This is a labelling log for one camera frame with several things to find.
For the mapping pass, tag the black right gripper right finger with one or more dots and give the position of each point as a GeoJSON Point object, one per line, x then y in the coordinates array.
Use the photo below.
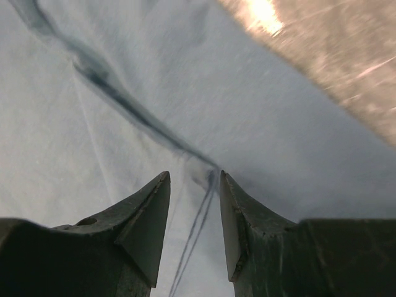
{"type": "Point", "coordinates": [268, 255]}

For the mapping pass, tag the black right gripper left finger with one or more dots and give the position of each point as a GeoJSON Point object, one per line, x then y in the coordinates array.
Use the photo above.
{"type": "Point", "coordinates": [115, 252]}

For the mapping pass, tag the grey-blue t-shirt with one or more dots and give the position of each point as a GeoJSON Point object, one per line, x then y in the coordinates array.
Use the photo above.
{"type": "Point", "coordinates": [294, 99]}

